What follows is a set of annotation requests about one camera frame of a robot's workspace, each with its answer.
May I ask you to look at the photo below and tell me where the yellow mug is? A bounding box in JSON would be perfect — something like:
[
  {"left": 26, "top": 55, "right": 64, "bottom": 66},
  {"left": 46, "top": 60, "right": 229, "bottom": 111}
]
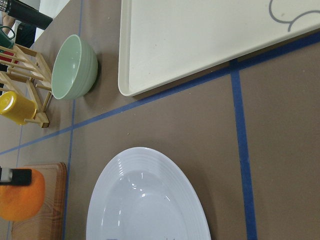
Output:
[{"left": 0, "top": 91, "right": 37, "bottom": 125}]

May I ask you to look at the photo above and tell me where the green ceramic bowl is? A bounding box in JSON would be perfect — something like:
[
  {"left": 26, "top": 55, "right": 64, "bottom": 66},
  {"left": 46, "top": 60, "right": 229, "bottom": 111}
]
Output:
[{"left": 51, "top": 34, "right": 98, "bottom": 100}]

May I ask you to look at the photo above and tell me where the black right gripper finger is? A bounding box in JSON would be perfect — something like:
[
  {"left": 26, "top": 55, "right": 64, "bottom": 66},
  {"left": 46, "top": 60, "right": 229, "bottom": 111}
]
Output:
[{"left": 0, "top": 167, "right": 32, "bottom": 186}]

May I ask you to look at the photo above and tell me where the white round plate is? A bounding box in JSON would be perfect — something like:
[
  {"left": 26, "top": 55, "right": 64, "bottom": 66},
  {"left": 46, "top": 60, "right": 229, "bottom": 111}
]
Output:
[{"left": 85, "top": 147, "right": 211, "bottom": 240}]

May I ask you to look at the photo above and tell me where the black water bottle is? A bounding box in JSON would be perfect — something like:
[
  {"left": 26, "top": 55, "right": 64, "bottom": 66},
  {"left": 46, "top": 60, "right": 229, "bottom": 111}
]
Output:
[{"left": 0, "top": 0, "right": 53, "bottom": 30}]

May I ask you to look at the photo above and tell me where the dark green mug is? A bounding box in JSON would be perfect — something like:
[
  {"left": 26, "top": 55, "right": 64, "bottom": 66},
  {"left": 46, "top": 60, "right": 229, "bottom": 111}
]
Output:
[{"left": 0, "top": 25, "right": 16, "bottom": 49}]

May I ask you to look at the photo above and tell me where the wooden dish rack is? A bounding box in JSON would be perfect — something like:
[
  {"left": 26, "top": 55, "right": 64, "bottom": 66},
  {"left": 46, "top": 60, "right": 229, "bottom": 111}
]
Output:
[{"left": 0, "top": 44, "right": 53, "bottom": 128}]

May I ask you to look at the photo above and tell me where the wooden cutting board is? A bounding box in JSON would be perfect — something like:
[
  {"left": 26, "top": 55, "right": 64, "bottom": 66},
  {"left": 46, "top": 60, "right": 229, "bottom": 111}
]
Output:
[{"left": 11, "top": 162, "right": 67, "bottom": 240}]

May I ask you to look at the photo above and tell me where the orange fruit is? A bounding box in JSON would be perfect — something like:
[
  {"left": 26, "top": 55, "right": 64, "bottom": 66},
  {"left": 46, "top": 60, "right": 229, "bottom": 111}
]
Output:
[{"left": 0, "top": 168, "right": 46, "bottom": 221}]

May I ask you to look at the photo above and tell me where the cream bear tray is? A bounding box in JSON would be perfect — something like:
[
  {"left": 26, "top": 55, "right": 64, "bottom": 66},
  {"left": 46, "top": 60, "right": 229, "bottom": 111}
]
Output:
[{"left": 118, "top": 0, "right": 320, "bottom": 97}]

